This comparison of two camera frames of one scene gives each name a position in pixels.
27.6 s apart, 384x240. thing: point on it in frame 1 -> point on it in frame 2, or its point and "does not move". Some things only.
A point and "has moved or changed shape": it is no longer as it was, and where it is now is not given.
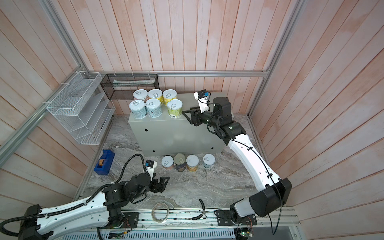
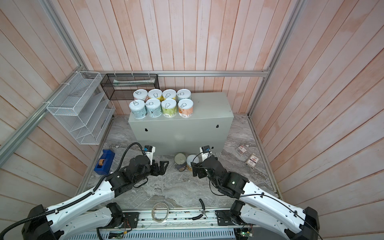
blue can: x=153 y=108 does not move
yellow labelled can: x=155 y=93 does not move
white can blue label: x=140 y=94 does not move
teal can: x=208 y=160 has moved or changed shape
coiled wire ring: x=156 y=220 does not move
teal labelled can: x=137 y=107 does not move
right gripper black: x=196 y=116 -> x=200 y=166
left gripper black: x=156 y=189 -> x=155 y=165
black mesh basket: x=119 y=87 does not move
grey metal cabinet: x=165 y=136 does not move
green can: x=175 y=108 has moved or changed shape
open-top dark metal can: x=180 y=162 does not move
